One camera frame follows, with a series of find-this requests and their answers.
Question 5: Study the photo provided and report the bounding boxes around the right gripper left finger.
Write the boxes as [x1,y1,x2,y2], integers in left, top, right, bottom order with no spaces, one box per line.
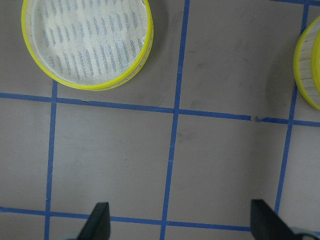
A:
[76,202,111,240]

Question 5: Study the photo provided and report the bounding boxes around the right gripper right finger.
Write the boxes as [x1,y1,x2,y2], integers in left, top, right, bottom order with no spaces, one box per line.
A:
[250,199,296,240]

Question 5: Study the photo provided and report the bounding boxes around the side yellow bamboo steamer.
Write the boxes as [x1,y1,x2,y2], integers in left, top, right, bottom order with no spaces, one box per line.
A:
[293,18,320,110]

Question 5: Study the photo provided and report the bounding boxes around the centre yellow bamboo steamer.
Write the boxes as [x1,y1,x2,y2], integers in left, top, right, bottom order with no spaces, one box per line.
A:
[21,0,154,91]

